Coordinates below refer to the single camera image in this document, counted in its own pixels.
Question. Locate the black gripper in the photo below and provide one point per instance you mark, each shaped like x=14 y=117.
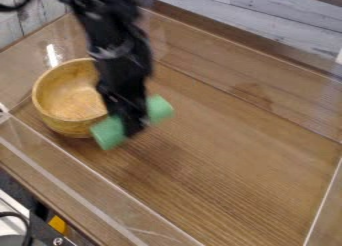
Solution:
x=124 y=68

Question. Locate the green rectangular block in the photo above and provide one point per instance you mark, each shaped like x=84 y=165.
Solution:
x=108 y=132

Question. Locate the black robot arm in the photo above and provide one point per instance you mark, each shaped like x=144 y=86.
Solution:
x=117 y=45

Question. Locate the brown wooden bowl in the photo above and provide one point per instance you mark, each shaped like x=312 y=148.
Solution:
x=65 y=99

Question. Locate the clear acrylic front barrier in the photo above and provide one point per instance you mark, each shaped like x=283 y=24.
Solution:
x=92 y=204

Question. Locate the yellow black device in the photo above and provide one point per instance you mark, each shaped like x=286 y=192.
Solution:
x=48 y=232

